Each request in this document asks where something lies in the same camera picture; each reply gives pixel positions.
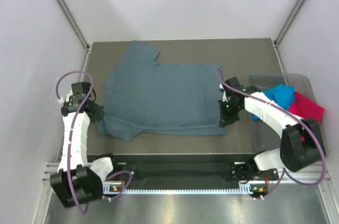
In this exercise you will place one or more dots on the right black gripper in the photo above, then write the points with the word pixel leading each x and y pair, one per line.
pixel 226 119

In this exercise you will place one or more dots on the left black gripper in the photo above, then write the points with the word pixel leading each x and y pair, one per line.
pixel 99 114

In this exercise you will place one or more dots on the grey-blue t-shirt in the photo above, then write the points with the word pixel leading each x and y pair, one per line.
pixel 144 95

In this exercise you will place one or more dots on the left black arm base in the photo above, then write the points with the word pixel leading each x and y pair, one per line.
pixel 121 165

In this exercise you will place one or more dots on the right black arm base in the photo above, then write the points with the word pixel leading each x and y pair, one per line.
pixel 244 172

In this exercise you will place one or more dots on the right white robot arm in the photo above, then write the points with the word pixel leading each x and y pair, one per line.
pixel 301 142

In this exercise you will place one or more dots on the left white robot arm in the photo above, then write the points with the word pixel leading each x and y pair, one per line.
pixel 87 179

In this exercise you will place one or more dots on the bright blue t-shirt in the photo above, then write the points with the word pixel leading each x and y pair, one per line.
pixel 281 94

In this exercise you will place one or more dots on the magenta t-shirt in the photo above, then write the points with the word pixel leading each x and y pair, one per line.
pixel 306 108

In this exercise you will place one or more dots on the left aluminium frame post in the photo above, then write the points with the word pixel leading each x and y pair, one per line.
pixel 72 22

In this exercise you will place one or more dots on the aluminium frame post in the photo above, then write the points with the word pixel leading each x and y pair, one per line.
pixel 289 21
pixel 72 22

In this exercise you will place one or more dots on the slotted cable duct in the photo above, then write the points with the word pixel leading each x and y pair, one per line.
pixel 113 188

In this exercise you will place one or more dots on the front aluminium rail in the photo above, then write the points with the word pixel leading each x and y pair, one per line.
pixel 309 174

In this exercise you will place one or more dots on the right aluminium frame post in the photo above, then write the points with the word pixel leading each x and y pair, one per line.
pixel 289 21

